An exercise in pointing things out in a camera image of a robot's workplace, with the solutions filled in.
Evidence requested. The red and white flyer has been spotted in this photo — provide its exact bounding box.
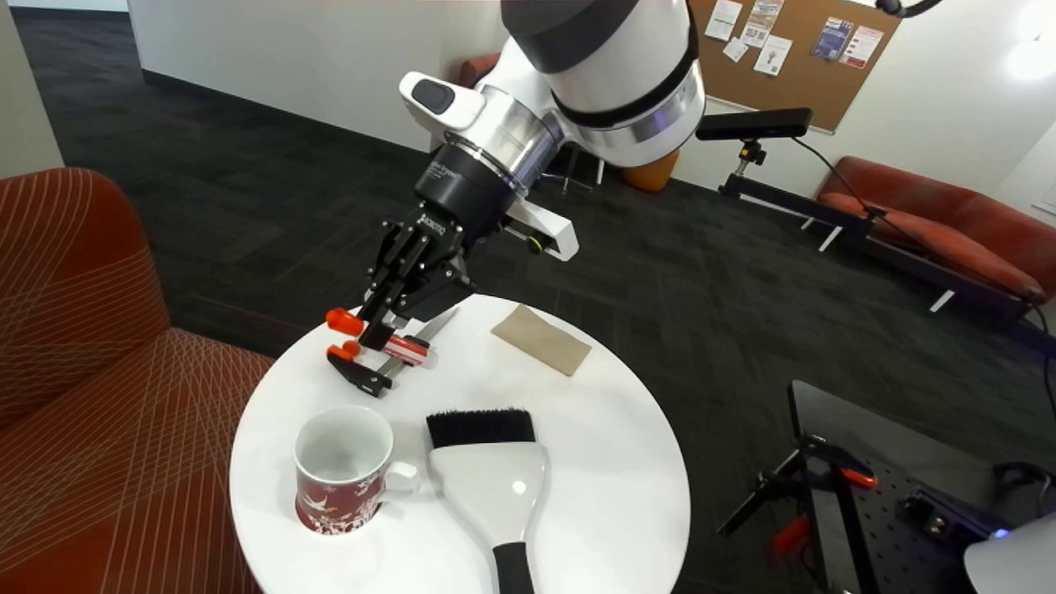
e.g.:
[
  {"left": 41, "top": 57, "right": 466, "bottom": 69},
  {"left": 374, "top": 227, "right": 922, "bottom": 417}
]
[{"left": 839, "top": 25, "right": 885, "bottom": 69}]

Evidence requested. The blue flyer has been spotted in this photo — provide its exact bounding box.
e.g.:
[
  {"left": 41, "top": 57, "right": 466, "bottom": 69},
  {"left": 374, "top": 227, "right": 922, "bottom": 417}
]
[{"left": 812, "top": 16, "right": 856, "bottom": 61}]

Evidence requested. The red sofa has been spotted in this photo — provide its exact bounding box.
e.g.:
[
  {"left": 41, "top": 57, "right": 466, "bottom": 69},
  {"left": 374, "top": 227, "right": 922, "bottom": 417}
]
[{"left": 458, "top": 54, "right": 504, "bottom": 89}]

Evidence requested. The brown paper napkin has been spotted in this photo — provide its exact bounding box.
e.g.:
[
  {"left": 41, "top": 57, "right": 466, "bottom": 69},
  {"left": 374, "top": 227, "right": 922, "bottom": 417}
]
[{"left": 491, "top": 304, "right": 593, "bottom": 377}]

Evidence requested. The black power box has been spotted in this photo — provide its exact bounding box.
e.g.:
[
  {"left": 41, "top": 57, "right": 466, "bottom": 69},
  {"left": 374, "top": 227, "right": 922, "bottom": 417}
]
[{"left": 898, "top": 490, "right": 1009, "bottom": 547}]

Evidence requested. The cork board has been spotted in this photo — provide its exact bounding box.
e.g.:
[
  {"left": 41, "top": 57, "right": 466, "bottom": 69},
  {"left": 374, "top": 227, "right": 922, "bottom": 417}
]
[{"left": 688, "top": 0, "right": 905, "bottom": 135}]

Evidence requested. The printed paper flyer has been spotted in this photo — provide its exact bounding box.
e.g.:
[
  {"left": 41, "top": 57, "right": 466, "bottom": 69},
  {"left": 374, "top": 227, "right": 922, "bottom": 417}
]
[{"left": 740, "top": 0, "right": 785, "bottom": 49}]

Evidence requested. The white paper sheet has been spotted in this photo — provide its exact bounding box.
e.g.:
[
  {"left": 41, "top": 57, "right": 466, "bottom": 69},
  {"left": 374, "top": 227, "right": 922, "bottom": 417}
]
[{"left": 705, "top": 0, "right": 744, "bottom": 42}]

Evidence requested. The red floral mug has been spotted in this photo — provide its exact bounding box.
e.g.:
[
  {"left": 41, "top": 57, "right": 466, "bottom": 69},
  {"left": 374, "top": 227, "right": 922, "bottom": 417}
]
[{"left": 293, "top": 403, "right": 422, "bottom": 536}]

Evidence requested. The black clamp with orange handles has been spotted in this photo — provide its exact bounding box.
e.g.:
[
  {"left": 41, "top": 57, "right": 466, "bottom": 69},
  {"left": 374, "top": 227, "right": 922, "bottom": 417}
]
[
  {"left": 717, "top": 432, "right": 880, "bottom": 555},
  {"left": 325, "top": 307, "right": 460, "bottom": 399}
]

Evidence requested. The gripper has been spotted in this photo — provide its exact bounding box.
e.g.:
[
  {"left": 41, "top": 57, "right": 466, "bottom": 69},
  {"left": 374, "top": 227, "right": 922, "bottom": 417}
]
[{"left": 356, "top": 145, "right": 519, "bottom": 349}]

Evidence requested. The red bench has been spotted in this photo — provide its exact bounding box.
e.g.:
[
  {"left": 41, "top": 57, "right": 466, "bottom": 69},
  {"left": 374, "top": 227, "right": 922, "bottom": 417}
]
[{"left": 802, "top": 156, "right": 1056, "bottom": 314}]

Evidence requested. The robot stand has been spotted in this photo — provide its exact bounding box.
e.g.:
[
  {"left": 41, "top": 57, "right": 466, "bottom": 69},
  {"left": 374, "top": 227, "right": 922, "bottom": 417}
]
[{"left": 787, "top": 379, "right": 1056, "bottom": 594}]

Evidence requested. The white brush with black bristles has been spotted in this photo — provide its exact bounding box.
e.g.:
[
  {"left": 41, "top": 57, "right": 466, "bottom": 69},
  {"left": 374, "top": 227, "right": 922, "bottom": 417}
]
[{"left": 425, "top": 407, "right": 550, "bottom": 594}]

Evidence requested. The white paper with red print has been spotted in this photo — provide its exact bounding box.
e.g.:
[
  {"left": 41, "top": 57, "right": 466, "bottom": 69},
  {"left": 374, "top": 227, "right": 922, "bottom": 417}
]
[{"left": 752, "top": 34, "right": 794, "bottom": 78}]

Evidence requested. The orange patterned armchair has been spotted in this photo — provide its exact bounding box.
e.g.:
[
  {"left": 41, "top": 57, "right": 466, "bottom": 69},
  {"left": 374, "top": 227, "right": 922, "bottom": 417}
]
[{"left": 0, "top": 167, "right": 277, "bottom": 594}]

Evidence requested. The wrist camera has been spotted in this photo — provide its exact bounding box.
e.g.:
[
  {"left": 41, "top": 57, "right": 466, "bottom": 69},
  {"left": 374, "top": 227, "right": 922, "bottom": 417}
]
[{"left": 502, "top": 198, "right": 579, "bottom": 262}]

